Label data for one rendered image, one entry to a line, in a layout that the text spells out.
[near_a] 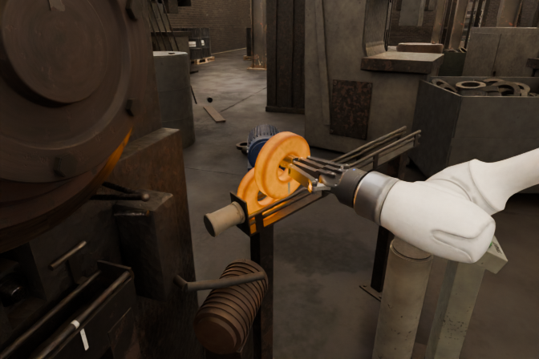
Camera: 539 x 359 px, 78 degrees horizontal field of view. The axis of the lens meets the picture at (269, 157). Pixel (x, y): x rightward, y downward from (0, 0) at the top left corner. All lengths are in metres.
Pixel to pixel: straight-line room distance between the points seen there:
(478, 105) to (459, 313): 1.40
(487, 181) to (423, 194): 0.15
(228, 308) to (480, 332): 1.13
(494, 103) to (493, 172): 1.69
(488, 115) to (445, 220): 1.84
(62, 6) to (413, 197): 0.53
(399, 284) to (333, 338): 0.47
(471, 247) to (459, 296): 0.63
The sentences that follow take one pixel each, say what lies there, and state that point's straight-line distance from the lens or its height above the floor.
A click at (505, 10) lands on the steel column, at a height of 1.39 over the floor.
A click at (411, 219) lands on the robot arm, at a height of 0.84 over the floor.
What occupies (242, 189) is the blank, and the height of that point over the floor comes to 0.74.
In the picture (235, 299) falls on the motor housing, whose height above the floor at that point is 0.53.
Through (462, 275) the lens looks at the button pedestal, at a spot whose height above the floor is 0.46.
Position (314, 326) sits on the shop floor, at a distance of 1.52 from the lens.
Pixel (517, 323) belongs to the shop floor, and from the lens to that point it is 1.83.
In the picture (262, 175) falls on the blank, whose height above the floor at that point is 0.83.
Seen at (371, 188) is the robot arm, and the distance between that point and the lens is 0.62.
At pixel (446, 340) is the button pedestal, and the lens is 1.33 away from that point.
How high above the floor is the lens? 1.13
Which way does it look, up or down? 22 degrees down
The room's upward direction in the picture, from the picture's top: straight up
